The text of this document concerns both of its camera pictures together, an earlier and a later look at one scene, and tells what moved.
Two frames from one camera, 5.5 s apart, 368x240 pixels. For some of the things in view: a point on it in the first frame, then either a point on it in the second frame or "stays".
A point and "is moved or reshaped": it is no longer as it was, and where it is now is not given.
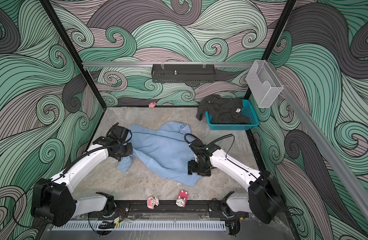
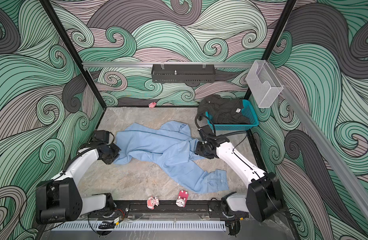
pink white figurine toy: x=151 y=202 stays
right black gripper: x=191 y=169 to x=198 y=150
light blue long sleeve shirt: x=164 y=152 is moved or reshaped
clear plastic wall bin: x=264 y=83 stays
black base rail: x=170 y=209 stays
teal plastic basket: x=249 y=113 stays
